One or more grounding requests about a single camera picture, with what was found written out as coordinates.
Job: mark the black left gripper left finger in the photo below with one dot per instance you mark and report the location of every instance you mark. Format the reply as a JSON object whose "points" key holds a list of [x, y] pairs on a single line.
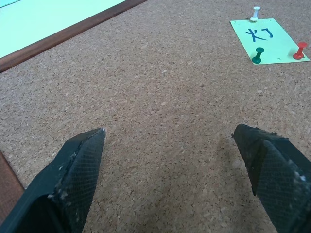
{"points": [[73, 179]]}

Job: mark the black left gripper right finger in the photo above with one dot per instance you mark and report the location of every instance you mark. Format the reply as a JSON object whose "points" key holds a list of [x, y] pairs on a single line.
{"points": [[274, 170]]}

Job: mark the green push pin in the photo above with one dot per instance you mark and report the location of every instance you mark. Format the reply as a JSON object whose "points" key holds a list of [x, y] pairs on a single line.
{"points": [[258, 55]]}

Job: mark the red push pin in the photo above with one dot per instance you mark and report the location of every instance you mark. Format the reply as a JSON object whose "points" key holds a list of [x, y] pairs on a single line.
{"points": [[299, 51]]}

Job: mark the brown cork board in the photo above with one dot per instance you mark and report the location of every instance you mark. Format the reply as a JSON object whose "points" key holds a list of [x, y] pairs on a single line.
{"points": [[158, 85]]}

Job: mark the light green paper note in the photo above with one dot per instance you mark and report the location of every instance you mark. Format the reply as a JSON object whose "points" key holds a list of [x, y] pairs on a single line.
{"points": [[269, 41]]}

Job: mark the white push pin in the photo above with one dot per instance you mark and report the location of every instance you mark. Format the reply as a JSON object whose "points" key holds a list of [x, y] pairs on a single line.
{"points": [[255, 14]]}

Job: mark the brown wooden board frame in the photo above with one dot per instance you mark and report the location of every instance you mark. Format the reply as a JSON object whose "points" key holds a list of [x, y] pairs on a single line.
{"points": [[65, 31]]}

